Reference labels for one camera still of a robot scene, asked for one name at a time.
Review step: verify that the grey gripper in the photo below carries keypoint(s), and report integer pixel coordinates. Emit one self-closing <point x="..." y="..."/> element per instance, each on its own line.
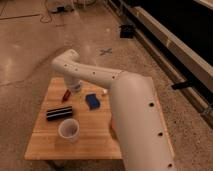
<point x="74" y="86"/>

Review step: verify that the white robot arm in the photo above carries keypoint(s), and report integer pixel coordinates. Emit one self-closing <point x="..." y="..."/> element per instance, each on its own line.
<point x="139" y="124"/>

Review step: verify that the white ceramic cup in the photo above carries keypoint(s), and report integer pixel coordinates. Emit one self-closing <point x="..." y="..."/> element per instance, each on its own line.
<point x="69" y="129"/>

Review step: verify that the blue sponge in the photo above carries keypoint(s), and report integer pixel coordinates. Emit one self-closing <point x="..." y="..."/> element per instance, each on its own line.
<point x="92" y="101"/>

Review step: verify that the black white striped box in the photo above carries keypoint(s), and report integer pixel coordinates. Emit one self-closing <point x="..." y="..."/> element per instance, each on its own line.
<point x="59" y="113"/>

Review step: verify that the wooden folding table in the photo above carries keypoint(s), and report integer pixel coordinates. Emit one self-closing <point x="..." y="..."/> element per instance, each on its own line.
<point x="95" y="140"/>

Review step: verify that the orange bowl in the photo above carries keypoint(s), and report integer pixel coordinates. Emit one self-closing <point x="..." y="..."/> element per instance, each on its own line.
<point x="112" y="129"/>

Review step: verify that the black box on floor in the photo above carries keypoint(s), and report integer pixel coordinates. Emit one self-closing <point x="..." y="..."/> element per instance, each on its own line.
<point x="127" y="31"/>

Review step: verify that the white equipment on floor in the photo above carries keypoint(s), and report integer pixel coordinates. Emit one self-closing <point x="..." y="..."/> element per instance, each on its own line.
<point x="55" y="6"/>

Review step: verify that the long grey wall rail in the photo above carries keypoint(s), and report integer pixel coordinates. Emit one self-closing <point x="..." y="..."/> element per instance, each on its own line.
<point x="183" y="31"/>

